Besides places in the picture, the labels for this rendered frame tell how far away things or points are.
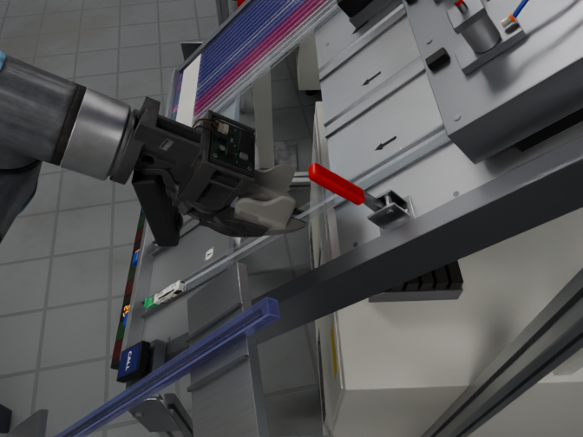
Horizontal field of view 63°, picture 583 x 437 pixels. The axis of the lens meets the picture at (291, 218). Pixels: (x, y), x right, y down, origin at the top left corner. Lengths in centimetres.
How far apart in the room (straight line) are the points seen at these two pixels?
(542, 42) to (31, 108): 39
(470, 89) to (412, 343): 53
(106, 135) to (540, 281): 79
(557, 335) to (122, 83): 212
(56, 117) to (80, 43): 231
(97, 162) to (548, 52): 36
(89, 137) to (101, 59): 216
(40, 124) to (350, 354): 58
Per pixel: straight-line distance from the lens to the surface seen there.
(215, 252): 66
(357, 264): 45
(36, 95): 44
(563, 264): 103
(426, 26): 50
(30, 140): 45
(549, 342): 61
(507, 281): 96
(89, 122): 44
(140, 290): 78
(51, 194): 201
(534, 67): 40
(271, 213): 50
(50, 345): 166
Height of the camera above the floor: 138
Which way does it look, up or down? 53 degrees down
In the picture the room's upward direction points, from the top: straight up
